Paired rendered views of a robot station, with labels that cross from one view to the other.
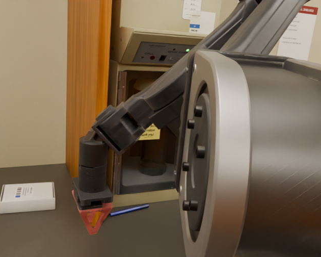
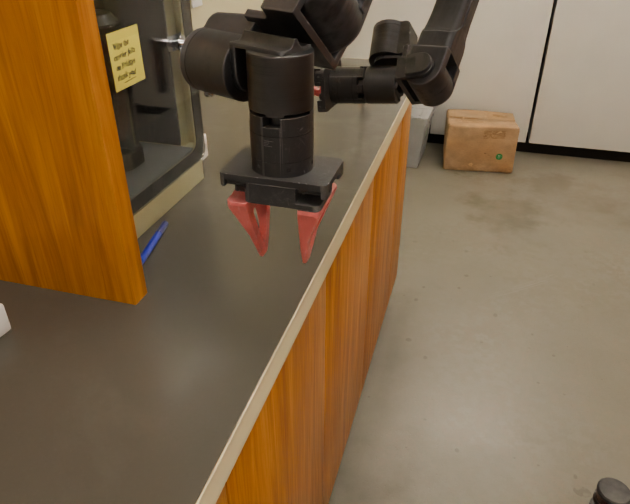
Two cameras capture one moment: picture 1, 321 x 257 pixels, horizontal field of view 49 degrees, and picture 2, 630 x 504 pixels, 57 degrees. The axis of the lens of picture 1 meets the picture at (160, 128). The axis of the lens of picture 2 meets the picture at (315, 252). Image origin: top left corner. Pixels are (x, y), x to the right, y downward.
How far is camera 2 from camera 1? 0.59 m
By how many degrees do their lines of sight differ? 47
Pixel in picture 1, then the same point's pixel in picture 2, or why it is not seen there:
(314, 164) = not seen: outside the picture
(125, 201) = not seen: hidden behind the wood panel
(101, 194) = (322, 165)
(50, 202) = not seen: outside the picture
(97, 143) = (304, 50)
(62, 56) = not seen: outside the picture
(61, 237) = (119, 353)
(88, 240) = (171, 322)
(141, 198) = (145, 217)
